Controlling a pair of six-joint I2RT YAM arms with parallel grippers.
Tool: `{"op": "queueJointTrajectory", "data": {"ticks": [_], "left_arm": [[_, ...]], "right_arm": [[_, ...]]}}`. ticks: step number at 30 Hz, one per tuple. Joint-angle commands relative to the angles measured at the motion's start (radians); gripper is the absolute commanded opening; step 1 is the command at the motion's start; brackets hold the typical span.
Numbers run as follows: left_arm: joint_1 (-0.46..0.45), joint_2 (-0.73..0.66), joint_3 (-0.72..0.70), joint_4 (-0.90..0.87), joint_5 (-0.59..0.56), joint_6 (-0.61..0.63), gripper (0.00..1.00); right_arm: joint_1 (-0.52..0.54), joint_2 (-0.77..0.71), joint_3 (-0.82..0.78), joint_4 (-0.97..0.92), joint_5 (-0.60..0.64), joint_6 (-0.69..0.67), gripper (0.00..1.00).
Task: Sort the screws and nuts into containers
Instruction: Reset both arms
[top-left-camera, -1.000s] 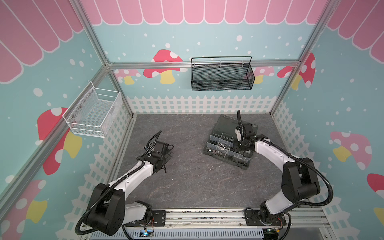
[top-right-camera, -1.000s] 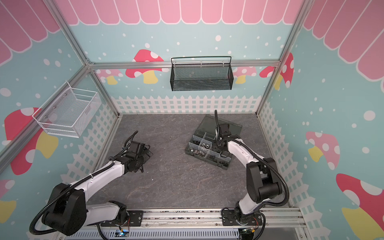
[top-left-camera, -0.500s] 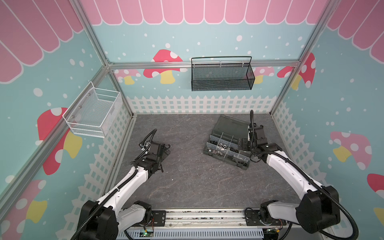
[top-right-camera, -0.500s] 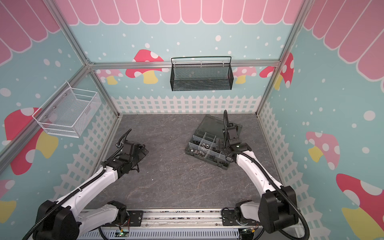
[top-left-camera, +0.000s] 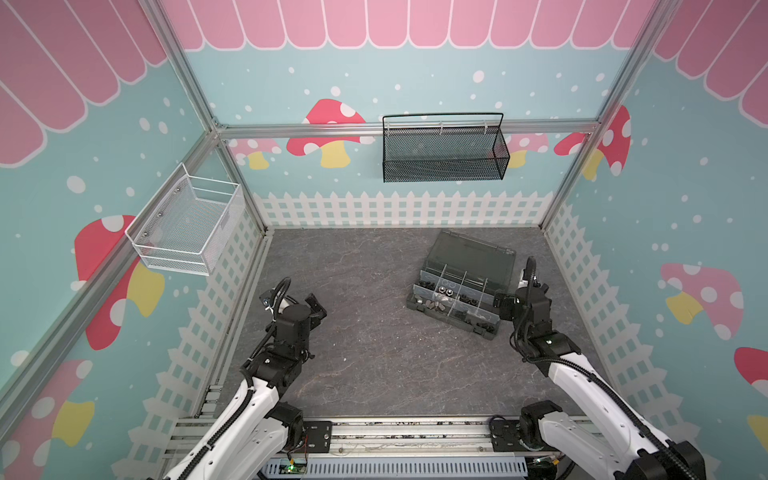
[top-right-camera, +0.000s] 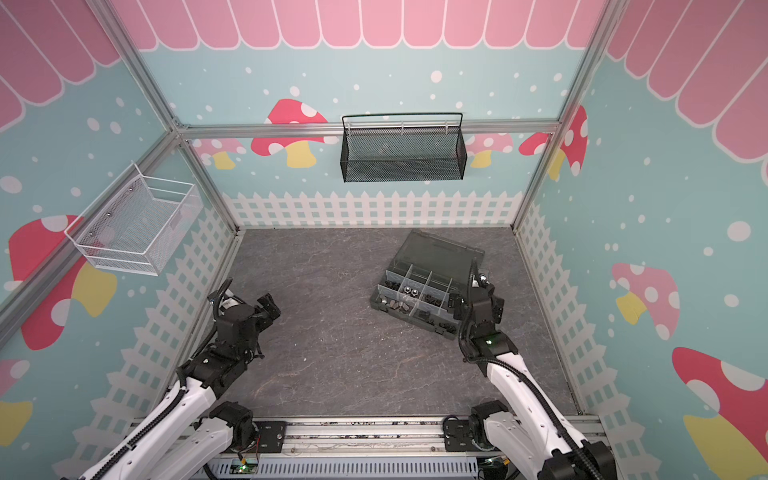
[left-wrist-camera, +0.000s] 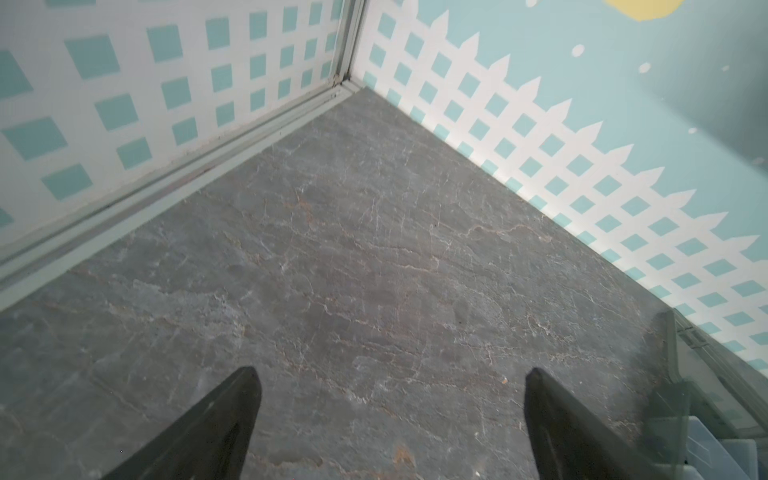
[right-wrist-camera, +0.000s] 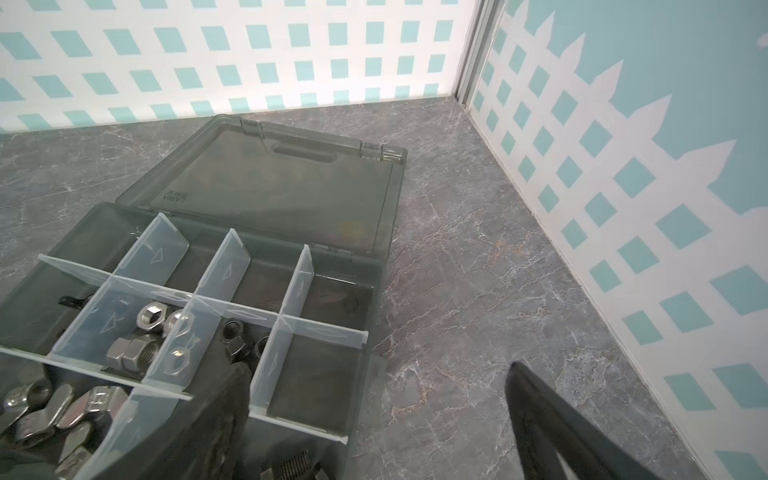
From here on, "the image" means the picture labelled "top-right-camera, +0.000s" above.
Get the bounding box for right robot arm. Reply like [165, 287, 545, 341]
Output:
[456, 261, 618, 479]

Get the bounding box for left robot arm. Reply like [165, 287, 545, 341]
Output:
[82, 279, 281, 479]

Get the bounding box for green compartment organizer box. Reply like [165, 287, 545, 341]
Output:
[370, 229, 485, 340]

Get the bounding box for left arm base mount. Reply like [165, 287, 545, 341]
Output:
[228, 420, 287, 454]

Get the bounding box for white wire mesh basket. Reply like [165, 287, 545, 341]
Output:
[64, 164, 203, 276]

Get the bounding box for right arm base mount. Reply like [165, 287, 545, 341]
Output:
[441, 415, 480, 453]

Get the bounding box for aluminium rail frame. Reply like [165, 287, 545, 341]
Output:
[110, 413, 619, 480]

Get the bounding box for black wire mesh basket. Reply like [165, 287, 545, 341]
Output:
[340, 112, 468, 183]

